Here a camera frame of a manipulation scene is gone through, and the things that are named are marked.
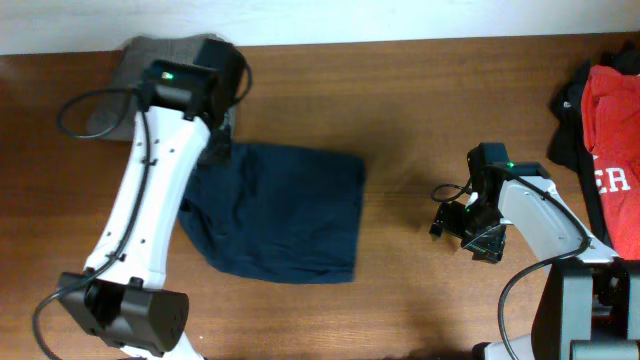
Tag dark blue shorts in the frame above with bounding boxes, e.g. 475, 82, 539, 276
178, 143, 366, 284

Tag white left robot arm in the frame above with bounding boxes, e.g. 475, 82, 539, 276
36, 39, 252, 359

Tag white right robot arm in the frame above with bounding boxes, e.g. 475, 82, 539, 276
430, 143, 639, 360

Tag folded grey shorts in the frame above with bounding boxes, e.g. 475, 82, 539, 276
85, 33, 239, 144

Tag black garment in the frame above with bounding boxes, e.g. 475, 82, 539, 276
547, 43, 639, 249

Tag red t-shirt white letters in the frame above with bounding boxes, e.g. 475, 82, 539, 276
581, 65, 639, 260

